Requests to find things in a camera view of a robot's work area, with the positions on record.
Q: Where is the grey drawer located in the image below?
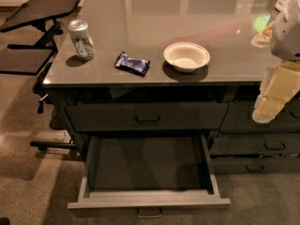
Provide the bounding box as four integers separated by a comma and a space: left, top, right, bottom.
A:
211, 157, 300, 173
220, 99, 300, 134
210, 133, 300, 156
66, 102, 228, 132
67, 135, 231, 218

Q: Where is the black tilted stand table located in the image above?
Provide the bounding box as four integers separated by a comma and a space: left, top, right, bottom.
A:
0, 0, 81, 75

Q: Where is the white paper bowl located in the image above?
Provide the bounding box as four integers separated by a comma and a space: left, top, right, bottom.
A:
163, 42, 210, 73

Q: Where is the grey drawer cabinet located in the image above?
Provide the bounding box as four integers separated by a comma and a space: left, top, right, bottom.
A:
44, 0, 299, 173

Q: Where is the blue snack wrapper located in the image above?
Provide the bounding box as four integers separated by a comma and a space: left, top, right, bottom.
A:
114, 52, 150, 76

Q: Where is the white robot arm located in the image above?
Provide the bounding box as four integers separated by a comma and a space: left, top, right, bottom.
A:
252, 0, 300, 124

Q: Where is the silver soda can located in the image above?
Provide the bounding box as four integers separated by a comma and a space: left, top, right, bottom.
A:
67, 20, 95, 60

